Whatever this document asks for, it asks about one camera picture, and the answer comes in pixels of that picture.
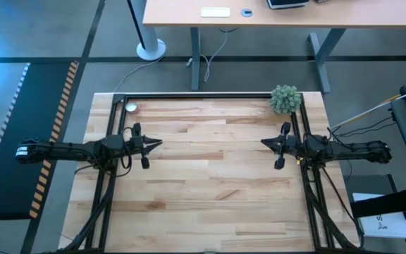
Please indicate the black aluminium table frame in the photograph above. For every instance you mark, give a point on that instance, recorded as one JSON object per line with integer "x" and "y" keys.
{"x": 189, "y": 95}

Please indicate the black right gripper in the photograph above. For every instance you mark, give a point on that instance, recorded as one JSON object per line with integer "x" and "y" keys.
{"x": 291, "y": 144}

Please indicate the dark grey floor box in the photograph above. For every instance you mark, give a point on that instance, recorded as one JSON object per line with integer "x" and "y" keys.
{"x": 368, "y": 183}

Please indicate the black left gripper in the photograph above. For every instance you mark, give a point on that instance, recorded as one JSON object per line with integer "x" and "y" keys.
{"x": 134, "y": 143}

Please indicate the grey column round base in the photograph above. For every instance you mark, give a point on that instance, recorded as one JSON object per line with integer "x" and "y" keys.
{"x": 150, "y": 49}

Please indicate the wooden office desk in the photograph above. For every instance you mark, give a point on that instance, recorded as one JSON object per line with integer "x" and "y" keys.
{"x": 330, "y": 14}

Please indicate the black mat orange stripes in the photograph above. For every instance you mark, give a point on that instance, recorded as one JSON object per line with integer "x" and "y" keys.
{"x": 19, "y": 123}

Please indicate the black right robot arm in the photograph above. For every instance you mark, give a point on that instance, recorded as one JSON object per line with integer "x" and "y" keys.
{"x": 358, "y": 150}

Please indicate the yellow tag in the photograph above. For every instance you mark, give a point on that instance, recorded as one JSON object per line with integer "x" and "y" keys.
{"x": 298, "y": 161}

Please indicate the black flat bar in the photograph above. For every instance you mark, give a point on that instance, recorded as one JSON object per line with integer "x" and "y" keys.
{"x": 393, "y": 202}

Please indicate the small green potted plant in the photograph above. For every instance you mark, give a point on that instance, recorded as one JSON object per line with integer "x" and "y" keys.
{"x": 285, "y": 99}

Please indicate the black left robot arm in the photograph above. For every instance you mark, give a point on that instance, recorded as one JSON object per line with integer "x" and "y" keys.
{"x": 65, "y": 151}

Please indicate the white rod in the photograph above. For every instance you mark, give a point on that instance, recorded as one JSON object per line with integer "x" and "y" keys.
{"x": 365, "y": 113}

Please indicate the white paper sheet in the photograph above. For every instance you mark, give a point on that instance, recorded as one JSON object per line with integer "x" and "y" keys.
{"x": 389, "y": 225}

